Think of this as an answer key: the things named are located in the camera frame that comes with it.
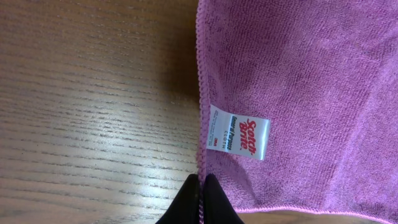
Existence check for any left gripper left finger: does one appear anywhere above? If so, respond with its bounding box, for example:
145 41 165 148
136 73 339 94
156 174 200 224

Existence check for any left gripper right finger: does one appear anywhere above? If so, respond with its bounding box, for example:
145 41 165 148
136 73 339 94
203 174 244 224

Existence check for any purple microfiber cloth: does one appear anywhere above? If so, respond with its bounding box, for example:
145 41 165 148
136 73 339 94
197 0 397 223

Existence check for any white cloth label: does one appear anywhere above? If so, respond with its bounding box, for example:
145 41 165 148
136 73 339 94
206 105 271 160

